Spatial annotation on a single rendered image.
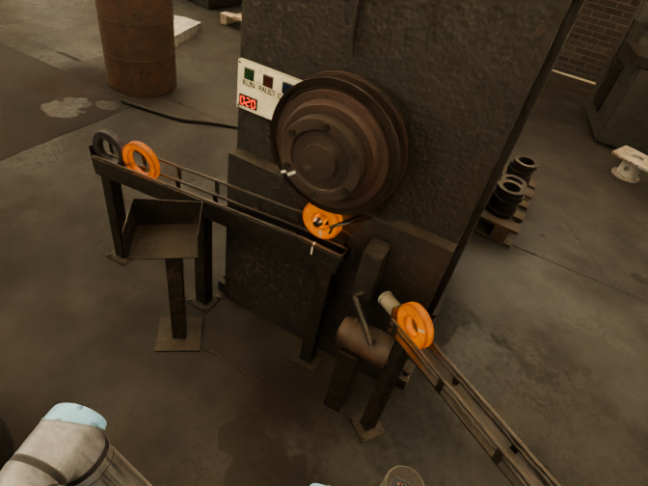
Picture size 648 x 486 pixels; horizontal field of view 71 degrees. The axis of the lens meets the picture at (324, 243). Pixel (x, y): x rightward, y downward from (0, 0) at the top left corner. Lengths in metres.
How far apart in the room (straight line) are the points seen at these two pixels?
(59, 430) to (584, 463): 2.10
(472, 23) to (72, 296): 2.11
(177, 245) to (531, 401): 1.81
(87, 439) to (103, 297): 1.48
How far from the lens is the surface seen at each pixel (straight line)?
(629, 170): 5.01
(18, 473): 1.09
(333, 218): 1.66
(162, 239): 1.90
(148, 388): 2.19
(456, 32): 1.43
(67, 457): 1.10
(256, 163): 1.85
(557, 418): 2.57
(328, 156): 1.41
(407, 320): 1.59
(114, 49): 4.30
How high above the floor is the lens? 1.85
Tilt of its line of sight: 41 degrees down
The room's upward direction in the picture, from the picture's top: 12 degrees clockwise
